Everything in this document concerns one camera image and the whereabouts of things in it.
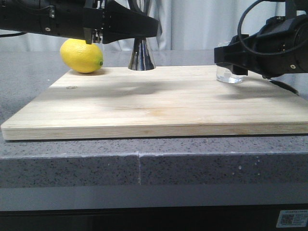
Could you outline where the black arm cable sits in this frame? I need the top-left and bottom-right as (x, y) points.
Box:
(0, 30), (27, 38)

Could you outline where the black cable on counter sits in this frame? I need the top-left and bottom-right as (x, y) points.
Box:
(269, 78), (299, 96)

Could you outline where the clear glass beaker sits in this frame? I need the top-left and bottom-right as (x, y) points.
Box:
(215, 41), (244, 84)

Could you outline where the steel double jigger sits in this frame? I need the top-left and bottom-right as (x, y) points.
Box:
(127, 0), (156, 72)

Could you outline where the wooden cutting board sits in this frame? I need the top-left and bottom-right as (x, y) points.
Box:
(1, 65), (308, 141)

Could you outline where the white QR code label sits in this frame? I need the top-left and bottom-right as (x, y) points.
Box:
(276, 209), (308, 228)

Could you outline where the grey curtain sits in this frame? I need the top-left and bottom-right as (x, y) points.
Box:
(0, 0), (285, 52)

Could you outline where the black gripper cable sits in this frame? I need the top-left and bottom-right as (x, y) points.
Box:
(237, 0), (308, 56)

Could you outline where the yellow lemon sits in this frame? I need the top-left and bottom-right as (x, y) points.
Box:
(60, 38), (103, 74)

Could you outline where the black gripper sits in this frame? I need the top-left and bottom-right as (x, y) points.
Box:
(0, 0), (106, 45)
(214, 0), (308, 78)

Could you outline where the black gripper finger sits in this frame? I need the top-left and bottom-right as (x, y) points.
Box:
(102, 0), (159, 44)
(128, 0), (144, 13)

